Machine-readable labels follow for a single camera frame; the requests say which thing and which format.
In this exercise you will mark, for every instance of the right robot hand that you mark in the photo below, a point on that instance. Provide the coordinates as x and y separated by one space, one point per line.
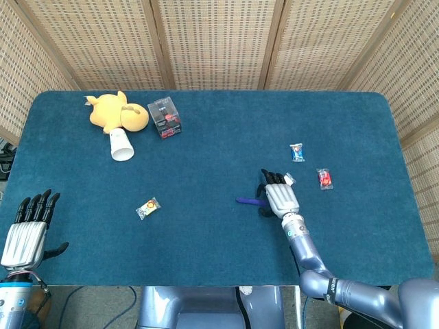
282 198

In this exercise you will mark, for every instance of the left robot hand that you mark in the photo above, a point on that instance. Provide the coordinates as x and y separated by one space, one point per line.
24 240

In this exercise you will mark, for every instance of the purple plastic stick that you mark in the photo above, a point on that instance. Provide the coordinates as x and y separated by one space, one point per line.
248 201

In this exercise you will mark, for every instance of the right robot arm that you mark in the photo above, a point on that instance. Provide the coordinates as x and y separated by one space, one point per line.
360 296

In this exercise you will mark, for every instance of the white candy packet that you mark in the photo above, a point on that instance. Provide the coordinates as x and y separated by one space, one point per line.
290 179

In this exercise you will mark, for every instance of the red candy packet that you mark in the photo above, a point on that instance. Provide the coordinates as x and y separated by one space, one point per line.
324 178

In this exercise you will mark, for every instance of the blue candy packet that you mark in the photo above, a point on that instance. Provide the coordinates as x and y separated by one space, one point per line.
297 153

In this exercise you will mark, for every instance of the blue carpet table cover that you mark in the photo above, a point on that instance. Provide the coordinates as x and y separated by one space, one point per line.
212 154

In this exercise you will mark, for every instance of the black equipment on floor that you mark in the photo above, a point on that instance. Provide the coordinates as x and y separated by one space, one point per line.
7 159

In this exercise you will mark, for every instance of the metal table leg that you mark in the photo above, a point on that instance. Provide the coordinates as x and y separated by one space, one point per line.
298 308

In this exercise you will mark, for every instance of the yellow green candy packet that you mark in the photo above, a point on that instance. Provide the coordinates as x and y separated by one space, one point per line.
148 208

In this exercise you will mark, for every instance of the grey-blue robot torso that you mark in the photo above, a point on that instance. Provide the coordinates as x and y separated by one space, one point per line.
205 308

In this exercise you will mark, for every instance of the white paper cup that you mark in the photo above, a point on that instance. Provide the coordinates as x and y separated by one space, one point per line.
120 145

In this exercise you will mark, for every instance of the clear coffee capsule box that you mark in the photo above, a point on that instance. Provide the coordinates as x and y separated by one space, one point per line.
166 118

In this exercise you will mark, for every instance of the yellow plush toy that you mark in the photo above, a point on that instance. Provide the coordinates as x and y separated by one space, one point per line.
109 111

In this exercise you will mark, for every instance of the woven bamboo folding screen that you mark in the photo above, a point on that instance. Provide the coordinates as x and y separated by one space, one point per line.
219 41

